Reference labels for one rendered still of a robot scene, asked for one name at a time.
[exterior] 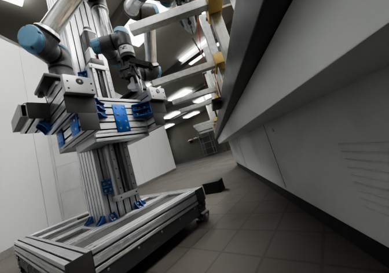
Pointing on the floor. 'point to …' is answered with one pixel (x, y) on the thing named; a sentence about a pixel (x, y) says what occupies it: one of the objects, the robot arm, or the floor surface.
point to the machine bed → (331, 161)
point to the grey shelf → (68, 181)
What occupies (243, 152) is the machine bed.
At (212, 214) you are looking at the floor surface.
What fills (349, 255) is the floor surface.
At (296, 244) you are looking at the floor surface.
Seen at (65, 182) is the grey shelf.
